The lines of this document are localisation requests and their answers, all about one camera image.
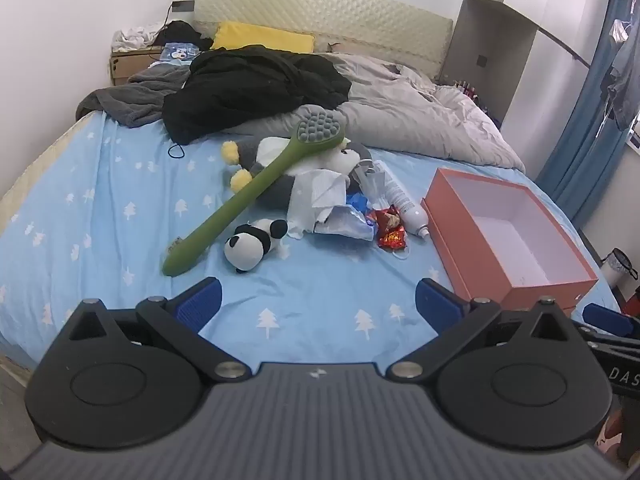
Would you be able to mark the grey wardrobe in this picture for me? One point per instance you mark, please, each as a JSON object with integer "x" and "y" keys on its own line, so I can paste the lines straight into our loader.
{"x": 480, "y": 35}

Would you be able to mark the white spray bottle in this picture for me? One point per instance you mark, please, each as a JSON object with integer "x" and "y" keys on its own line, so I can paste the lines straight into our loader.
{"x": 405, "y": 200}

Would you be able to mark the dark grey blanket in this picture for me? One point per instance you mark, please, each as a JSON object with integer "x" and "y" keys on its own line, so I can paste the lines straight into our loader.
{"x": 130, "y": 100}

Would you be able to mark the blue snack wrapper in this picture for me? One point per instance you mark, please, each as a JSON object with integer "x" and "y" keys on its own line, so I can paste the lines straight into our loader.
{"x": 350, "y": 222}

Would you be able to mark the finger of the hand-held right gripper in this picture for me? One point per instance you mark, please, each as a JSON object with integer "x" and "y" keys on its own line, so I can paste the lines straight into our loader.
{"x": 607, "y": 319}

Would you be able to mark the yellow pillow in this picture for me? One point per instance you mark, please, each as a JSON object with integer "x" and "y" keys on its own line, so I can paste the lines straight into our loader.
{"x": 260, "y": 37}

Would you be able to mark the row of small bottles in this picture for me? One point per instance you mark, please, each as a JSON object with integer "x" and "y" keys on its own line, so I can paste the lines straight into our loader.
{"x": 467, "y": 87}

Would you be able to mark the black jacket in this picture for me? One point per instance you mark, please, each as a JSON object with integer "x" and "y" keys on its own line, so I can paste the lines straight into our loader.
{"x": 240, "y": 90}

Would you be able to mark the small panda plush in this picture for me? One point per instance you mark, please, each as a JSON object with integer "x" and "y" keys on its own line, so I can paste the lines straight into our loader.
{"x": 245, "y": 250}

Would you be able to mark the red snack packet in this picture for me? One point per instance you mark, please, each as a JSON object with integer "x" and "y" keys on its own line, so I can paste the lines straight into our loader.
{"x": 392, "y": 235}

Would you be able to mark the trash bin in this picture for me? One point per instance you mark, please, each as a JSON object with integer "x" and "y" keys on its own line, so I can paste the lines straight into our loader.
{"x": 617, "y": 265}

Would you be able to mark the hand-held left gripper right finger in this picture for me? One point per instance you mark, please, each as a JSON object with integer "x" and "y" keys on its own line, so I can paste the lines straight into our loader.
{"x": 440, "y": 305}

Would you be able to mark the brown bedside cabinet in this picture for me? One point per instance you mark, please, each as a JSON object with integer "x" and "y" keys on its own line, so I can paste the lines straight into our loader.
{"x": 130, "y": 62}

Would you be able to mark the wall socket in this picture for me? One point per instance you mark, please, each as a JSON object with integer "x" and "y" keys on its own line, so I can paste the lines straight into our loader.
{"x": 182, "y": 6}

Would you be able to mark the blue printed packet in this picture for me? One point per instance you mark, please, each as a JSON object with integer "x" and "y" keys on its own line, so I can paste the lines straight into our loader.
{"x": 177, "y": 51}

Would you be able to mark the white crumpled clothes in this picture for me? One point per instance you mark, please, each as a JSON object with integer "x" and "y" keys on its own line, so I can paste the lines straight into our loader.
{"x": 135, "y": 37}

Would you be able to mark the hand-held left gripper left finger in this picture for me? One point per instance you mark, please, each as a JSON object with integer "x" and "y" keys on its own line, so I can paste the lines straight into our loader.
{"x": 200, "y": 305}

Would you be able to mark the cream quilted headboard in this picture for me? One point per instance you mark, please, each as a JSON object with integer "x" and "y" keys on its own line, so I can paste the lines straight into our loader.
{"x": 325, "y": 15}

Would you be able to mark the grey penguin plush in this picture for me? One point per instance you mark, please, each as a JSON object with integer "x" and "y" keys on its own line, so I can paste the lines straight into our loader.
{"x": 272, "y": 192}

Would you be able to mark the white tissue paper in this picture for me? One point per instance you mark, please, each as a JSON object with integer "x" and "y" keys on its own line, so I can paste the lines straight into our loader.
{"x": 310, "y": 195}

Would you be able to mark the pink cardboard box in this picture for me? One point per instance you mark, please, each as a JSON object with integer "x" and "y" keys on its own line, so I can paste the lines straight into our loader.
{"x": 540, "y": 295}

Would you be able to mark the blue curtain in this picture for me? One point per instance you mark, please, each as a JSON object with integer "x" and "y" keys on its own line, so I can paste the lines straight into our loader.
{"x": 580, "y": 160}

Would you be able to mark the black bag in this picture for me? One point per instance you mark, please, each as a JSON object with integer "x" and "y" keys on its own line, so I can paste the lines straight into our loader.
{"x": 180, "y": 32}

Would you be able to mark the light grey duvet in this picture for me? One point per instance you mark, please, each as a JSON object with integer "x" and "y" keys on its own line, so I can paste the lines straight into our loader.
{"x": 425, "y": 115}

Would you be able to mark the hanging grey clothes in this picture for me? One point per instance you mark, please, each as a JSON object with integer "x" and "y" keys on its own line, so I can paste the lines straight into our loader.
{"x": 625, "y": 85}

